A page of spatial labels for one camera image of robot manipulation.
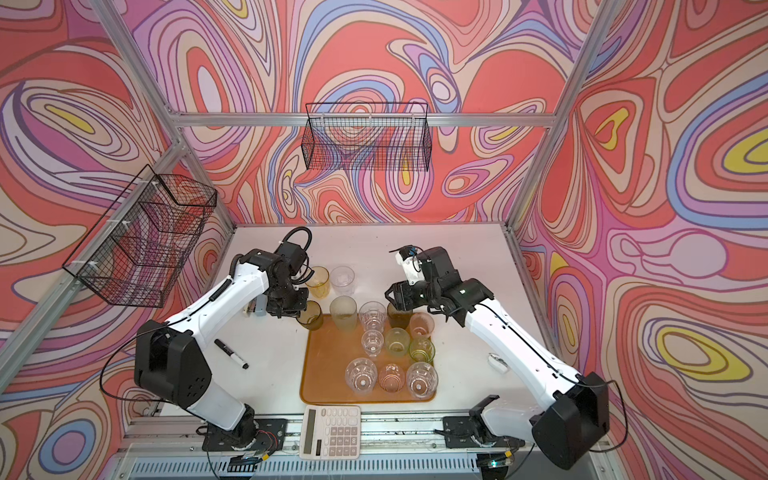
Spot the blue white stapler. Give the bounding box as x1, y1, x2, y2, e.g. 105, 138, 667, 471
244, 294, 268, 317

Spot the pale yellow frosted cup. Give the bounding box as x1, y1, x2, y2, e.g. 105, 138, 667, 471
330, 296, 358, 332

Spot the brown textured cup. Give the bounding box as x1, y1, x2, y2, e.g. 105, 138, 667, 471
387, 304, 414, 330

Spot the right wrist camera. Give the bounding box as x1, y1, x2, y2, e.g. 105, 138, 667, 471
395, 245, 424, 286

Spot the pink textured cup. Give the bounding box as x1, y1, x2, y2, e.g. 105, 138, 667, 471
408, 312, 435, 338

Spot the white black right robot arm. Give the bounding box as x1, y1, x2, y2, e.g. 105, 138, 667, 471
385, 245, 610, 470

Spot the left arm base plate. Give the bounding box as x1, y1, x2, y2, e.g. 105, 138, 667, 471
196, 417, 288, 453

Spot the clear glass back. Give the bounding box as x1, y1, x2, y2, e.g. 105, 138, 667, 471
330, 266, 356, 296

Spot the orange plastic tray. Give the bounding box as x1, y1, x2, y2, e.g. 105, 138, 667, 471
299, 314, 437, 405

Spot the pale green textured cup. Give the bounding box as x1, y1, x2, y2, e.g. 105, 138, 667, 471
385, 328, 411, 358

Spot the black wire basket back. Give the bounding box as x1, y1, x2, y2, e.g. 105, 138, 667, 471
301, 101, 433, 172

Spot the black wire basket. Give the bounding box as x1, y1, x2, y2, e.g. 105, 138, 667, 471
301, 101, 433, 172
62, 166, 218, 308

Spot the pink clear cup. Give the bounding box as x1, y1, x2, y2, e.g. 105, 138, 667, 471
378, 363, 406, 393

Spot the white clip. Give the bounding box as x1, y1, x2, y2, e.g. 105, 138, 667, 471
487, 353, 510, 375

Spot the clear wide glass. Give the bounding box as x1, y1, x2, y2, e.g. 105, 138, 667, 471
345, 358, 378, 394

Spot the black marker pen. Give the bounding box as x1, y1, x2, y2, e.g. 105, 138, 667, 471
214, 339, 250, 370

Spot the black wire basket left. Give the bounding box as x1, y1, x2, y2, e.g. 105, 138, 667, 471
62, 166, 218, 308

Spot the yellow amber glass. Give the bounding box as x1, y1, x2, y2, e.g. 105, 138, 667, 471
306, 266, 331, 300

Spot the small clear glass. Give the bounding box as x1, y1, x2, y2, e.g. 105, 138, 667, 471
361, 330, 385, 359

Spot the olive textured cup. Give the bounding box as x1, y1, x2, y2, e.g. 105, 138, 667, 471
297, 301, 324, 331

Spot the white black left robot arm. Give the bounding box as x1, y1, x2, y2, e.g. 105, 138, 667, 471
134, 226, 314, 450

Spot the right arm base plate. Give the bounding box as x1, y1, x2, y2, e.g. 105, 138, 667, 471
434, 415, 526, 451

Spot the green ribbed glass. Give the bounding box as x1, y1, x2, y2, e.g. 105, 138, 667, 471
409, 336, 436, 364

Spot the white desk calculator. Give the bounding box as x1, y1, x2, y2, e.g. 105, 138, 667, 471
298, 405, 362, 461

